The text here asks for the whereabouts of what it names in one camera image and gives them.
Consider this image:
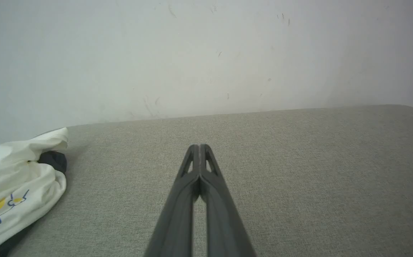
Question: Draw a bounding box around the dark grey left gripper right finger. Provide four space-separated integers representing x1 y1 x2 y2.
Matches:
200 144 257 257

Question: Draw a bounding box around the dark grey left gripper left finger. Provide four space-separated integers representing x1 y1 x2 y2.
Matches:
144 144 200 257

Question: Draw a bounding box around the white and black t-shirt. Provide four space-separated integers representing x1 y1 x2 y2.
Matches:
0 128 68 257

